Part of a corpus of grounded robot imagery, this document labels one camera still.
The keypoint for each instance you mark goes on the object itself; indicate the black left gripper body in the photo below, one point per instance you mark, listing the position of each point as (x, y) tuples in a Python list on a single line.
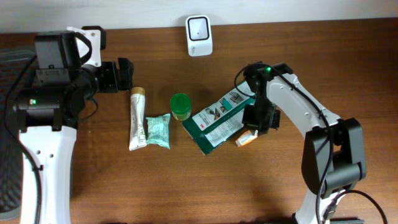
[(106, 77)]

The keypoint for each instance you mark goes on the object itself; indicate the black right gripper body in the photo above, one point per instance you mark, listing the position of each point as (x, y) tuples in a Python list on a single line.
[(262, 114)]

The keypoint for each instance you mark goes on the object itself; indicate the orange snack packet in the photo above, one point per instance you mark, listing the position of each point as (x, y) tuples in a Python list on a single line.
[(247, 137)]

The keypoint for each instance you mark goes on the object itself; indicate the green 3M wipes package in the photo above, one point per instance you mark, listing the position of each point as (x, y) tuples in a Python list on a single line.
[(217, 123)]

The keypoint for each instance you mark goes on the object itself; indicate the mint green tissue pack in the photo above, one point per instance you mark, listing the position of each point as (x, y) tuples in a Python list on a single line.
[(158, 130)]

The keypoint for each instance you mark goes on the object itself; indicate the white tube brown cap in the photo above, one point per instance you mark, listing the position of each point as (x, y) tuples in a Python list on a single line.
[(137, 132)]

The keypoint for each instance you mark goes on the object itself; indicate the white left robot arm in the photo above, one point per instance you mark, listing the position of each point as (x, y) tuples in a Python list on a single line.
[(69, 73)]

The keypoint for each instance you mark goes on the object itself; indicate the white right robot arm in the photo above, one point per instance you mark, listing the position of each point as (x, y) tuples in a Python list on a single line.
[(333, 160)]

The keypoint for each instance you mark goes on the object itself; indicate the white barcode scanner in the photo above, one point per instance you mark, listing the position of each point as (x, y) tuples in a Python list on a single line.
[(199, 36)]

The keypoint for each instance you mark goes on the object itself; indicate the green lid jar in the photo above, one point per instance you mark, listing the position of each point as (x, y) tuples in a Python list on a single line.
[(181, 106)]

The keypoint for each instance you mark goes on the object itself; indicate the grey plastic basket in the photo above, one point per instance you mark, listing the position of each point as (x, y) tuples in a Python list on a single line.
[(12, 63)]

